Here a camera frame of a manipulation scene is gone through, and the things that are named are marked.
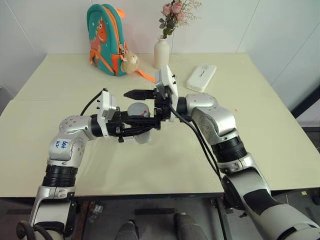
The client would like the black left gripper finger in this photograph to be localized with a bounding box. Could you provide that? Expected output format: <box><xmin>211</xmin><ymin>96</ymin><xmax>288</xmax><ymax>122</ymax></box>
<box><xmin>124</xmin><ymin>124</ymin><xmax>155</xmax><ymax>137</ymax></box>

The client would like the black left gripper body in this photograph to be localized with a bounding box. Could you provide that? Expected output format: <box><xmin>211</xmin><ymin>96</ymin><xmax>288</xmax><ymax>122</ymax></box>
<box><xmin>106</xmin><ymin>111</ymin><xmax>130</xmax><ymax>144</ymax></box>

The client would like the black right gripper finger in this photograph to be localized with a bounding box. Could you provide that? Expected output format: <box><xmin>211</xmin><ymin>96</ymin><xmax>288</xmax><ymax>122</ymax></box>
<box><xmin>123</xmin><ymin>88</ymin><xmax>156</xmax><ymax>101</ymax></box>
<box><xmin>122</xmin><ymin>116</ymin><xmax>161</xmax><ymax>128</ymax></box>

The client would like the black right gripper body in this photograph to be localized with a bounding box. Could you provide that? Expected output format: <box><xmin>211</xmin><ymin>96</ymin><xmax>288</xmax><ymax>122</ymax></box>
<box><xmin>152</xmin><ymin>87</ymin><xmax>176</xmax><ymax>131</ymax></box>

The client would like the grey cylindrical cup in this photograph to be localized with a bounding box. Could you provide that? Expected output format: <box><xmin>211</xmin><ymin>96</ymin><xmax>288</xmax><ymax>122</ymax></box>
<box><xmin>133</xmin><ymin>115</ymin><xmax>153</xmax><ymax>145</ymax></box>

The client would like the grey jar lid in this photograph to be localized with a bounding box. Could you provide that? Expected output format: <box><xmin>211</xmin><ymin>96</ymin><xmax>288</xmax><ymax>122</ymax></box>
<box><xmin>126</xmin><ymin>101</ymin><xmax>151</xmax><ymax>118</ymax></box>

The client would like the flat white box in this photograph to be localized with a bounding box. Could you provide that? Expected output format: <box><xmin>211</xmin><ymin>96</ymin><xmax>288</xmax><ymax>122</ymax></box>
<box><xmin>184</xmin><ymin>64</ymin><xmax>218</xmax><ymax>93</ymax></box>

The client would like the white ceramic vase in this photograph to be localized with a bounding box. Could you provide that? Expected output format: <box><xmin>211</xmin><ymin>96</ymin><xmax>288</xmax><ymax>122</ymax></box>
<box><xmin>153</xmin><ymin>35</ymin><xmax>171</xmax><ymax>70</ymax></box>

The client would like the teal dinosaur backpack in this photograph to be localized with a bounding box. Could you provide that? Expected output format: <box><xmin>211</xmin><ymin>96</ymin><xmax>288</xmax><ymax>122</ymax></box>
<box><xmin>86</xmin><ymin>3</ymin><xmax>157</xmax><ymax>83</ymax></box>

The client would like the black flat bar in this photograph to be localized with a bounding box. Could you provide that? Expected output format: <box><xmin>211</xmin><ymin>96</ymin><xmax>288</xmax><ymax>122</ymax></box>
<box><xmin>134</xmin><ymin>207</ymin><xmax>176</xmax><ymax>216</ymax></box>

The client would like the pink flower bouquet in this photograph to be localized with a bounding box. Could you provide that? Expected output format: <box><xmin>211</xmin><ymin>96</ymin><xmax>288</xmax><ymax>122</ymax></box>
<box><xmin>158</xmin><ymin>0</ymin><xmax>203</xmax><ymax>40</ymax></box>

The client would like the dark rounded shape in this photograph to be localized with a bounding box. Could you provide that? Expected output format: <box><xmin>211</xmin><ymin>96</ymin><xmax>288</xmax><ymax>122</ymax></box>
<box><xmin>173</xmin><ymin>212</ymin><xmax>205</xmax><ymax>240</ymax></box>
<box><xmin>117</xmin><ymin>219</ymin><xmax>140</xmax><ymax>240</ymax></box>

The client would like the grey rounded object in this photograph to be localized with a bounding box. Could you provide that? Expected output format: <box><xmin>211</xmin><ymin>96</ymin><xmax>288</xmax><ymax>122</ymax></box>
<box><xmin>0</xmin><ymin>84</ymin><xmax>16</xmax><ymax>116</ymax></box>

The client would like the black slanted beam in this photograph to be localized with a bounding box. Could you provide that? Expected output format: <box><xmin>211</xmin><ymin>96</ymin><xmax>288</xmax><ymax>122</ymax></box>
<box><xmin>291</xmin><ymin>84</ymin><xmax>320</xmax><ymax>120</ymax></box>

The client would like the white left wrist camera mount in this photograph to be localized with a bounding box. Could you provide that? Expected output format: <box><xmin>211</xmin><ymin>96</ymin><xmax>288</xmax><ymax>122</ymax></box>
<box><xmin>96</xmin><ymin>90</ymin><xmax>121</xmax><ymax>125</ymax></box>

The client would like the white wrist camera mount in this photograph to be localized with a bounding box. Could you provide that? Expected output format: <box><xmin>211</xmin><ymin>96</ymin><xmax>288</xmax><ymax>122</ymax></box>
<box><xmin>96</xmin><ymin>90</ymin><xmax>121</xmax><ymax>125</ymax></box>
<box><xmin>154</xmin><ymin>64</ymin><xmax>180</xmax><ymax>105</ymax></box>

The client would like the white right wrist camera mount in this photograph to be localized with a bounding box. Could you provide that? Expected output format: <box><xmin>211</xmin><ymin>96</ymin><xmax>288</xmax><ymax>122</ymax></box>
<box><xmin>154</xmin><ymin>64</ymin><xmax>180</xmax><ymax>105</ymax></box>

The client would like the beige plush toy keychain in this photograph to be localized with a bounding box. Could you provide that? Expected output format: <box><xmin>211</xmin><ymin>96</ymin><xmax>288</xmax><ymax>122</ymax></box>
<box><xmin>120</xmin><ymin>51</ymin><xmax>140</xmax><ymax>75</ymax></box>

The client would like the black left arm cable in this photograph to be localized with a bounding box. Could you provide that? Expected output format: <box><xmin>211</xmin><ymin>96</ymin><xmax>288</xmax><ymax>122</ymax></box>
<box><xmin>79</xmin><ymin>87</ymin><xmax>108</xmax><ymax>117</ymax></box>

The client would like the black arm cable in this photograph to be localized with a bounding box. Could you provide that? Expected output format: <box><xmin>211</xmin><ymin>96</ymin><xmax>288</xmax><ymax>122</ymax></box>
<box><xmin>79</xmin><ymin>87</ymin><xmax>108</xmax><ymax>117</ymax></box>
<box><xmin>168</xmin><ymin>104</ymin><xmax>227</xmax><ymax>191</ymax></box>

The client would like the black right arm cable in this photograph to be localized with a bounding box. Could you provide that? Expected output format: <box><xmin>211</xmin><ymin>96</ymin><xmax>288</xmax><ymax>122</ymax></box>
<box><xmin>168</xmin><ymin>104</ymin><xmax>227</xmax><ymax>191</ymax></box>

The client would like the black curled cable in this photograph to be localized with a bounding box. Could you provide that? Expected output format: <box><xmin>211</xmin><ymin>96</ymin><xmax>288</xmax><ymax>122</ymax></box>
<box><xmin>16</xmin><ymin>220</ymin><xmax>55</xmax><ymax>240</ymax></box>

